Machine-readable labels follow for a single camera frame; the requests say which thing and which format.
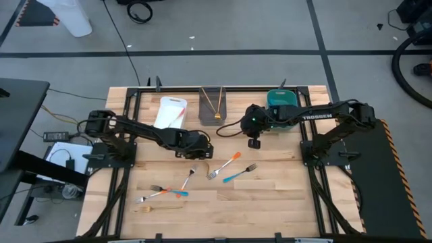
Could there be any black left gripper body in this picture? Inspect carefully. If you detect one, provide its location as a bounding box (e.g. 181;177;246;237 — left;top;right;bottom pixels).
175;130;215;160

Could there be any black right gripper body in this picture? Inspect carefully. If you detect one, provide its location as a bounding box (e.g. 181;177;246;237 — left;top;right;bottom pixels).
241;104;271;139

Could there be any black fork blue handle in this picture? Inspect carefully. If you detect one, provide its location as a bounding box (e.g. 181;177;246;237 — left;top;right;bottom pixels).
222;163;259;184
149;184;189;197

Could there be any grey translucent bin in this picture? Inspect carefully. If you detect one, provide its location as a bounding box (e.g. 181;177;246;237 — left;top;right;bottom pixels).
198;86;227;127

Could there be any teal plastic bin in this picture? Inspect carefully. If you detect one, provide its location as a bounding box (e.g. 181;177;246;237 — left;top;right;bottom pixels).
266;88;299;130

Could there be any white plastic bin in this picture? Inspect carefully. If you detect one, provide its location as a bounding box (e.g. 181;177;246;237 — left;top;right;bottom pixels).
153;96;188;130

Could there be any white board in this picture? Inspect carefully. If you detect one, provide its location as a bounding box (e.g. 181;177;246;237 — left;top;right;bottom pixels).
36;141;95;185

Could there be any clear plastic roll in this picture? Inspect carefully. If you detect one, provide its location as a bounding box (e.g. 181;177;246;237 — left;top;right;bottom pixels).
61;184;81;200

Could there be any black power adapter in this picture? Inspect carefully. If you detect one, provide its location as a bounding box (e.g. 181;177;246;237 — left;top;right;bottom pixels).
43;131;71;142

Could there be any black mat hazard stripe edge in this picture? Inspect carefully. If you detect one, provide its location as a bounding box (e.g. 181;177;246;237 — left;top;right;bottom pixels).
337;117;429;240

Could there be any orange black tool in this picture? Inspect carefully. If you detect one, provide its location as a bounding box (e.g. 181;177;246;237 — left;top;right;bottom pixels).
412;59;432;77

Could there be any black desk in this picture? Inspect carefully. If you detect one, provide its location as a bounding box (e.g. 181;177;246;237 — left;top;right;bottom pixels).
0;78;89;226

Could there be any black equipment box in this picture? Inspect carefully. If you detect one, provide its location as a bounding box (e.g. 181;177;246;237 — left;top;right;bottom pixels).
396;0;432;47

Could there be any small black hazard striped mat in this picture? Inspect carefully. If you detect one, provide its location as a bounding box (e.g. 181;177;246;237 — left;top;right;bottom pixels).
15;0;61;28

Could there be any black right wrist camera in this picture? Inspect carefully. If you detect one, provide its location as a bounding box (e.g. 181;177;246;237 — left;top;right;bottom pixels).
247;137;262;151

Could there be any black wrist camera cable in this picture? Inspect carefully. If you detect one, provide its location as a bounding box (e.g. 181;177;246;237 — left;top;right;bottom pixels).
215;117;246;138

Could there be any black aluminium table frame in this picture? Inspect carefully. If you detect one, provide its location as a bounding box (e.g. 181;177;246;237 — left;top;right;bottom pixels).
79;76;364;243

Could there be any long black floor cable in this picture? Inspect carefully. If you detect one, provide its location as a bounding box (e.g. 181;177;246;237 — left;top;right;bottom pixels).
102;0;142;87

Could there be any coiled black cable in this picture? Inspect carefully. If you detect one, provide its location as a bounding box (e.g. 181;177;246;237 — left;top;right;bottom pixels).
126;0;154;24

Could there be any thick black hose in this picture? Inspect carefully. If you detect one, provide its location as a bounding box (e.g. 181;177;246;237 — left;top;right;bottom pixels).
391;32;432;109

